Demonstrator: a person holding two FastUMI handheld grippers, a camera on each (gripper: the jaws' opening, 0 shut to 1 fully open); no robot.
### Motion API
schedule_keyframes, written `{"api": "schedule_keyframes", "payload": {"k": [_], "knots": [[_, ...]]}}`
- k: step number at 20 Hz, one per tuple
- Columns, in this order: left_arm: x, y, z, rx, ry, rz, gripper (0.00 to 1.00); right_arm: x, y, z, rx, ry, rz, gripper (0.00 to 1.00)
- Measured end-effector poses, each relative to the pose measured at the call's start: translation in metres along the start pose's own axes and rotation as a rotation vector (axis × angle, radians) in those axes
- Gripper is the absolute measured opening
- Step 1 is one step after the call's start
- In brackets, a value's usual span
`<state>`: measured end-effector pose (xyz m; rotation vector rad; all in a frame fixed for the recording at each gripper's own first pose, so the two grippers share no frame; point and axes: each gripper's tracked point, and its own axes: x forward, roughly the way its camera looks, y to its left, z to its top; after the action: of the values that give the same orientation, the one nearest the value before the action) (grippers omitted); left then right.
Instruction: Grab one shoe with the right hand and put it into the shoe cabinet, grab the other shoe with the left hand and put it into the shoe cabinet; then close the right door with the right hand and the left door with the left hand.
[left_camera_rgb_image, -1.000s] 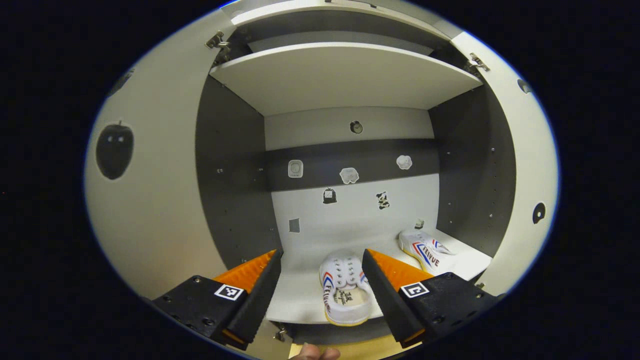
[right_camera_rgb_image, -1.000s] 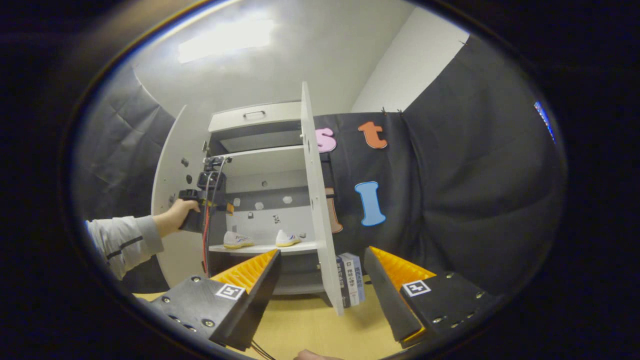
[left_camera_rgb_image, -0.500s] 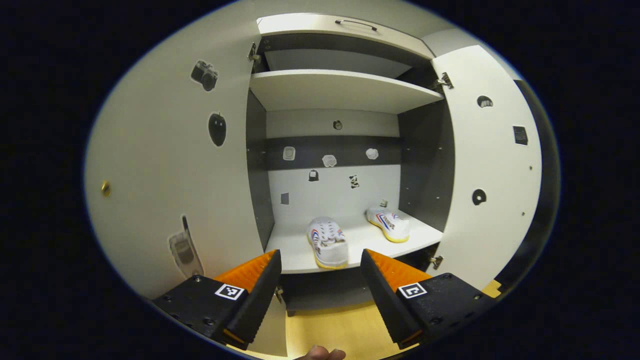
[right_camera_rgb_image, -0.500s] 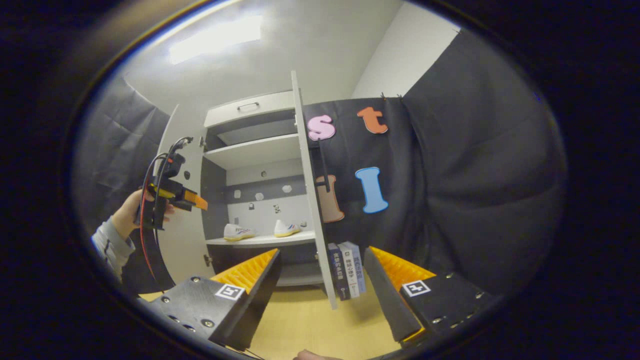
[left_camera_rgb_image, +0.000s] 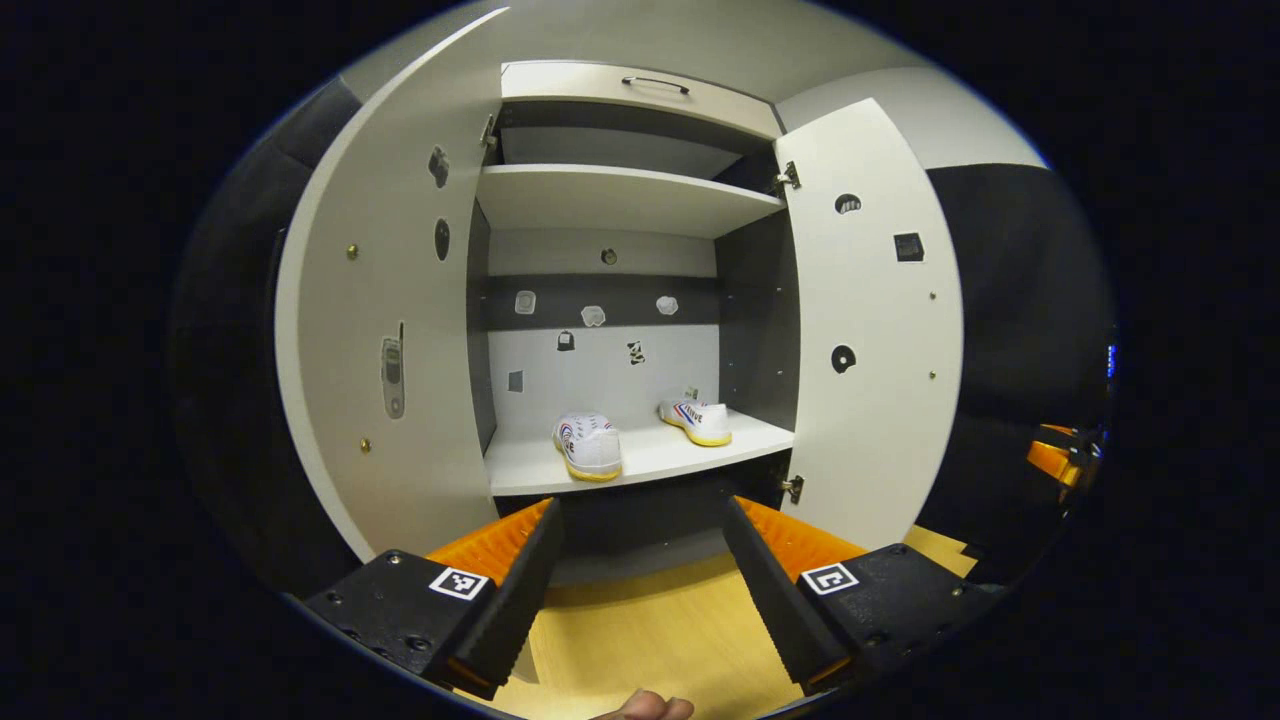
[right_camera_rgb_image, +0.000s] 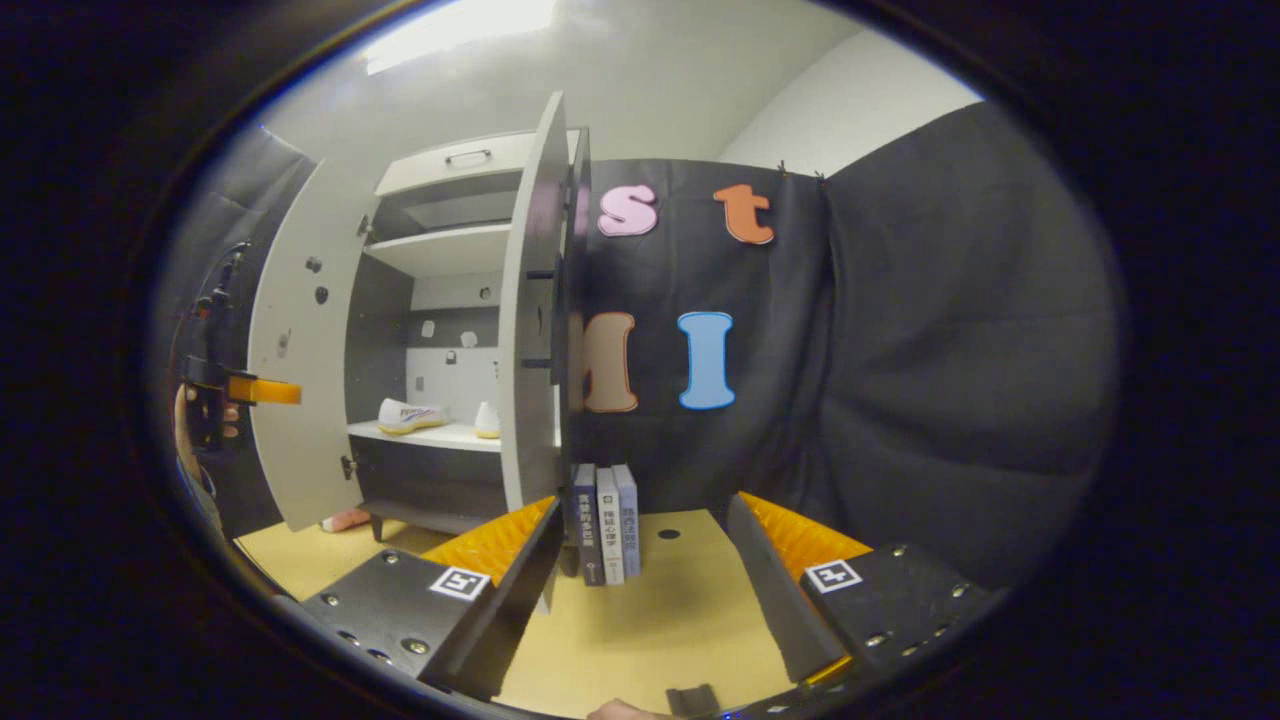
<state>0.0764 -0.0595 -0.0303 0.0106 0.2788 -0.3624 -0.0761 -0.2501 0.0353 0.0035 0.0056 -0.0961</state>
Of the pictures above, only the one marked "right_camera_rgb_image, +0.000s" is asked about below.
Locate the ceiling light panel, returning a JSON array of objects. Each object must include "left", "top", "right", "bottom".
[{"left": 362, "top": 0, "right": 559, "bottom": 76}]

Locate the white shoe cabinet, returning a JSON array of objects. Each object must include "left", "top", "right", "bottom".
[{"left": 345, "top": 130, "right": 581, "bottom": 543}]

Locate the white shoe cabinet door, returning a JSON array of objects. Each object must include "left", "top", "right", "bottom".
[
  {"left": 497, "top": 90, "right": 593, "bottom": 616},
  {"left": 247, "top": 160, "right": 386, "bottom": 533}
]

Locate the black backdrop cloth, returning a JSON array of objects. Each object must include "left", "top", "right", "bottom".
[{"left": 150, "top": 100, "right": 1121, "bottom": 591}]

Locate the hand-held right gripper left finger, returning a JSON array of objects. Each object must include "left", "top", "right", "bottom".
[{"left": 298, "top": 495, "right": 564, "bottom": 703}]

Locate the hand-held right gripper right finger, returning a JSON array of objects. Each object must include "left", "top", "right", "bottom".
[{"left": 726, "top": 492, "right": 993, "bottom": 699}]

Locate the white cabinet drawer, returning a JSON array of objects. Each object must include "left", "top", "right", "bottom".
[{"left": 375, "top": 130, "right": 581, "bottom": 197}]

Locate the white book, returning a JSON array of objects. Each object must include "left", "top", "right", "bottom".
[{"left": 597, "top": 467, "right": 626, "bottom": 586}]

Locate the light blue book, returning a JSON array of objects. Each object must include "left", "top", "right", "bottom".
[{"left": 612, "top": 464, "right": 642, "bottom": 579}]

